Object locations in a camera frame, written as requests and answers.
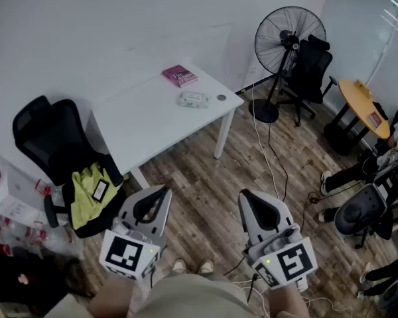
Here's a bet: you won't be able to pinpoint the white cable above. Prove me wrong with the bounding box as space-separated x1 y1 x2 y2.
250 83 281 200

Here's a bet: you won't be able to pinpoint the white cardboard box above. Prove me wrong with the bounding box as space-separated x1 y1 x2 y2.
0 174 50 225

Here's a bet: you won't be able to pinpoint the black bag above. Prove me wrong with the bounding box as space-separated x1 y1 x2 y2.
0 246 87 314

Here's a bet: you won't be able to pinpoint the black high-back office chair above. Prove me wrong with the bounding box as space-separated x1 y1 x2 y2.
278 34 338 127

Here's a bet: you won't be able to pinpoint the black-edged badge card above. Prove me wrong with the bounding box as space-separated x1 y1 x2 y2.
93 179 110 200

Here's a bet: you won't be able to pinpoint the round yellow table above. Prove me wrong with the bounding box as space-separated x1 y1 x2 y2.
324 79 391 156

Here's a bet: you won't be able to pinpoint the person's right forearm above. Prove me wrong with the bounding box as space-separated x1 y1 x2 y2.
268 283 309 318

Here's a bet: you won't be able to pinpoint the grey plastic chair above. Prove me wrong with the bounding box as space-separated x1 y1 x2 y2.
334 162 398 250

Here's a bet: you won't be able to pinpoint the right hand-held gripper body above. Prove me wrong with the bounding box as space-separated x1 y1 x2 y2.
241 223 318 291

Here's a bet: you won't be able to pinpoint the clear bags with red parts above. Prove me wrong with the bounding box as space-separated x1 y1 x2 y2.
0 167 84 258

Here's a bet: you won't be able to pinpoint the white table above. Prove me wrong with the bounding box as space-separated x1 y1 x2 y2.
86 61 245 190

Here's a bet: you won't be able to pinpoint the black cable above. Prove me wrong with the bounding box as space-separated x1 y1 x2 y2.
267 121 289 201

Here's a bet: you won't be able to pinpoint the pink book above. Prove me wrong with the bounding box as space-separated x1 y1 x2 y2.
162 64 199 89

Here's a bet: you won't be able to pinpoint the white wet wipe pack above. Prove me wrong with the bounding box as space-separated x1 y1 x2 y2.
177 90 212 110

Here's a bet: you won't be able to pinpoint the yellow-green vest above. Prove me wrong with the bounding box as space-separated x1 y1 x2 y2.
69 162 129 231

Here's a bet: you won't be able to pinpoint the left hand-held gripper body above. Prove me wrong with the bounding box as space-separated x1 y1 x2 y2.
99 210 167 282

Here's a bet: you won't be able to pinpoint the person's left forearm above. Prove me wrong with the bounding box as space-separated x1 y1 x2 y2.
88 270 153 318

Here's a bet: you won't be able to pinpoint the black standing fan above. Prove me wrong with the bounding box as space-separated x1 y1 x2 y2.
248 6 328 124

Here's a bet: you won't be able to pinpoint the black mesh office chair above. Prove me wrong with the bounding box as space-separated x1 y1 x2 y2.
12 95 129 239

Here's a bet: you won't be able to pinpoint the person's beige clothing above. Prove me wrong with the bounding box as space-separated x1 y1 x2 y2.
132 272 253 318

